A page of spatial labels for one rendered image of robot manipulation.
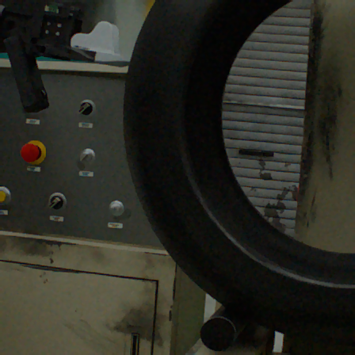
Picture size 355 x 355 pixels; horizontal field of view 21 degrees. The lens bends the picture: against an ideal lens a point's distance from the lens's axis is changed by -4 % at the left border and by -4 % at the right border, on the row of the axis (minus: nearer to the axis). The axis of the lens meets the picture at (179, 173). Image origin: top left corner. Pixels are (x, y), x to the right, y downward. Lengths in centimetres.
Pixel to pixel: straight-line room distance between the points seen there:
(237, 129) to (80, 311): 897
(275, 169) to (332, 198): 924
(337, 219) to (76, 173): 69
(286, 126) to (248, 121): 45
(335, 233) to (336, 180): 9
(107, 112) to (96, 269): 32
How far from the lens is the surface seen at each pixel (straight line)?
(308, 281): 122
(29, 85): 140
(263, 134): 1086
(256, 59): 1094
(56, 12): 141
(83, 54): 136
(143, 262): 202
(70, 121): 209
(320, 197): 159
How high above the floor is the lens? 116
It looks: 3 degrees down
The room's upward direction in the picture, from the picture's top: 5 degrees clockwise
